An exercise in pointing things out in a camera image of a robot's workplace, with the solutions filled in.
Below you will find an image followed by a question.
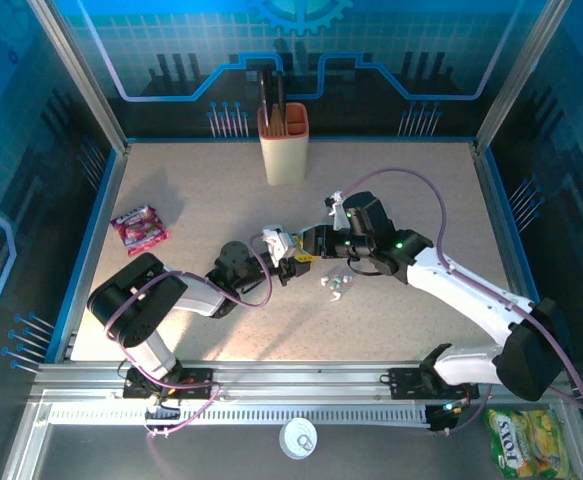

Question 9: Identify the beige utensil holder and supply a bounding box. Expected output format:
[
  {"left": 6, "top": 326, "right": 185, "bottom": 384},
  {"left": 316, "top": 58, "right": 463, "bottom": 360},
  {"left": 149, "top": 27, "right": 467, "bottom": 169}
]
[{"left": 256, "top": 102, "right": 311, "bottom": 187}]

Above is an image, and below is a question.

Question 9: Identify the purple candy bag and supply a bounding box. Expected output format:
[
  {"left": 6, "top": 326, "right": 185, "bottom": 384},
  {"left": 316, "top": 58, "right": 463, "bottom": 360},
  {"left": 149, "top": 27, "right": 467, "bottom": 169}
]
[{"left": 109, "top": 202, "right": 171, "bottom": 257}]

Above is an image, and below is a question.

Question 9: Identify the white pull-tab can lid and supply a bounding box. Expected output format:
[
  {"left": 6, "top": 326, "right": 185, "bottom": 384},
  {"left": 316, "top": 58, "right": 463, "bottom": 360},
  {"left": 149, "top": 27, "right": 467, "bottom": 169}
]
[{"left": 278, "top": 418, "right": 318, "bottom": 460}]

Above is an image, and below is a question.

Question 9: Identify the yellow green candy bag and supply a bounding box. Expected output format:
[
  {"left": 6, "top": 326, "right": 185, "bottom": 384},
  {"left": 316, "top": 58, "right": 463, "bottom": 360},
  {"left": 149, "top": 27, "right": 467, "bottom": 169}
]
[{"left": 484, "top": 407, "right": 580, "bottom": 480}]

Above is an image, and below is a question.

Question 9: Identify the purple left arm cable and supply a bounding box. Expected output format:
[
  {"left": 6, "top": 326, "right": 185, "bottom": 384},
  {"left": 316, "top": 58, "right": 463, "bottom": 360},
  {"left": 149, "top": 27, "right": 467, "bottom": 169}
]
[{"left": 103, "top": 233, "right": 274, "bottom": 439}]

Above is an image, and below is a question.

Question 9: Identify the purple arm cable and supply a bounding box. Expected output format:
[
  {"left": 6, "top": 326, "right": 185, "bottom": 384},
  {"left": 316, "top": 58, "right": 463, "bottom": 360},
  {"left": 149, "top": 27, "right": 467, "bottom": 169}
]
[
  {"left": 103, "top": 233, "right": 274, "bottom": 439},
  {"left": 338, "top": 167, "right": 583, "bottom": 436}
]

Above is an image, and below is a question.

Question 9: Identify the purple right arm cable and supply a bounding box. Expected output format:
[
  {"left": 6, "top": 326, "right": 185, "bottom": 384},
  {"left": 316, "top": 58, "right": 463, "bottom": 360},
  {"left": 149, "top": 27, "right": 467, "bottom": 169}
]
[{"left": 338, "top": 167, "right": 583, "bottom": 436}]

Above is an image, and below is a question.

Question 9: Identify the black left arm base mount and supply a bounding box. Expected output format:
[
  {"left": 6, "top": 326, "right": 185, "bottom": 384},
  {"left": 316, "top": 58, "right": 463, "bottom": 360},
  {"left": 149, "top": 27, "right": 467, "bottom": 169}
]
[{"left": 122, "top": 367, "right": 216, "bottom": 400}]

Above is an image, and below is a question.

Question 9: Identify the aluminium mounting rail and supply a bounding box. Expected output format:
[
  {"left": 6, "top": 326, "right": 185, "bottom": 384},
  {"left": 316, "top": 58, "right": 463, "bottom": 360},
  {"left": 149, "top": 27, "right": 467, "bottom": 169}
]
[{"left": 28, "top": 360, "right": 570, "bottom": 401}]

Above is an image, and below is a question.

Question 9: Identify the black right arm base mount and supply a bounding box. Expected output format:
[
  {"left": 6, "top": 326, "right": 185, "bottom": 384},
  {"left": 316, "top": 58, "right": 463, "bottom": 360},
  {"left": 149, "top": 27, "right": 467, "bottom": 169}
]
[{"left": 388, "top": 367, "right": 480, "bottom": 401}]

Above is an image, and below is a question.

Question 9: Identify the white slotted cable duct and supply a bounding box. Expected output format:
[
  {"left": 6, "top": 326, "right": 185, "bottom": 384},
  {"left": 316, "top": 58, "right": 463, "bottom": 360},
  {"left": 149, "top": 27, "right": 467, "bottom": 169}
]
[{"left": 45, "top": 403, "right": 432, "bottom": 426}]

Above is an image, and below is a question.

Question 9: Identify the black knife handle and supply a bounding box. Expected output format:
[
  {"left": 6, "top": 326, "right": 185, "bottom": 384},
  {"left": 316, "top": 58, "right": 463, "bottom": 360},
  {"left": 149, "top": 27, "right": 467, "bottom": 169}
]
[
  {"left": 274, "top": 71, "right": 288, "bottom": 126},
  {"left": 257, "top": 68, "right": 273, "bottom": 137}
]

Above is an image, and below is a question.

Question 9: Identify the aluminium frame post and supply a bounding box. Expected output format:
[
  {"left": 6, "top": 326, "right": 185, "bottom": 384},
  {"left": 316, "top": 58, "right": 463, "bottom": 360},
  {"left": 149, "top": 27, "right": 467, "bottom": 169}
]
[
  {"left": 26, "top": 0, "right": 131, "bottom": 154},
  {"left": 473, "top": 0, "right": 572, "bottom": 156}
]

